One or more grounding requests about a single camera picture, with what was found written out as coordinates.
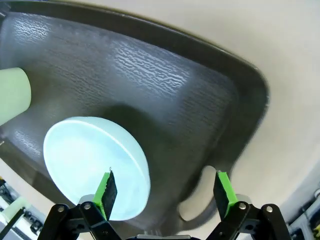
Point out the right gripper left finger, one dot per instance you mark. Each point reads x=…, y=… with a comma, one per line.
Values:
x=106, y=197

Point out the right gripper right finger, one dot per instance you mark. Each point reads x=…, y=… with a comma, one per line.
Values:
x=223, y=197

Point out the dark brown serving tray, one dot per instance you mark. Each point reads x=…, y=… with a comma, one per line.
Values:
x=155, y=100

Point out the light blue bowl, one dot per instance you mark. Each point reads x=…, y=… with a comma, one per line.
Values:
x=85, y=160

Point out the pale green plastic cylinder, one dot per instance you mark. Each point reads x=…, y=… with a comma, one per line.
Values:
x=15, y=208

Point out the thin black rod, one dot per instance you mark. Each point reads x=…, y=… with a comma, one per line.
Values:
x=12, y=221

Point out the pale green tall cup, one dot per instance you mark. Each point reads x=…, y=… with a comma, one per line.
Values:
x=13, y=95

